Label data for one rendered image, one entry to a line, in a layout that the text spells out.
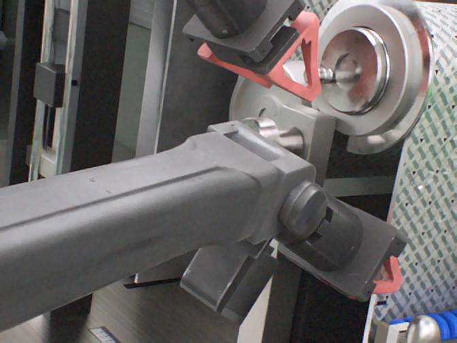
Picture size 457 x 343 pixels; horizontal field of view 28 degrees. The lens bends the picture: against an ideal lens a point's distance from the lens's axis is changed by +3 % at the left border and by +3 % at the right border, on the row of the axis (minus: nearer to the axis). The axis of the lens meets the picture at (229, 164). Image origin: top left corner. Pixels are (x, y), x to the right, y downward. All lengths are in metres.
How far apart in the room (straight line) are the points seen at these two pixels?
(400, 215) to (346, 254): 0.09
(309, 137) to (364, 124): 0.05
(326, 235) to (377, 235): 0.05
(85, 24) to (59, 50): 0.13
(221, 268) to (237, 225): 0.10
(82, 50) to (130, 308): 0.32
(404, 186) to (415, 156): 0.03
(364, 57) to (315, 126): 0.07
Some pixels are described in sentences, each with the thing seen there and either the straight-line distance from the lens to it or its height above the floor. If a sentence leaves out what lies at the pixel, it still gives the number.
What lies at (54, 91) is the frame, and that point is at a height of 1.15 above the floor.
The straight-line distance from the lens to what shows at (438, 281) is 0.88.
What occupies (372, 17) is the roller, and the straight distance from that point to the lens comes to 0.80.
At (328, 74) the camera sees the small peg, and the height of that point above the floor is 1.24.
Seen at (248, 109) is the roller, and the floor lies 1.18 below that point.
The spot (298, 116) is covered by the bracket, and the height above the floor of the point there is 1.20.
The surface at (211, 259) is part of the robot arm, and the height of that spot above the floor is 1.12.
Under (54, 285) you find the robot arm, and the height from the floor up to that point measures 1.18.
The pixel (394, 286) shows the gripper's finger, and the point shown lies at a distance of 0.83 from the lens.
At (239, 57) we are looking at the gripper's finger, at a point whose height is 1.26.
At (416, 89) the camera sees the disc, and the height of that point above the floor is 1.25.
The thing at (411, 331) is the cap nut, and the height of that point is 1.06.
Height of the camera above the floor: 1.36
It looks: 15 degrees down
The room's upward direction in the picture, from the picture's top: 9 degrees clockwise
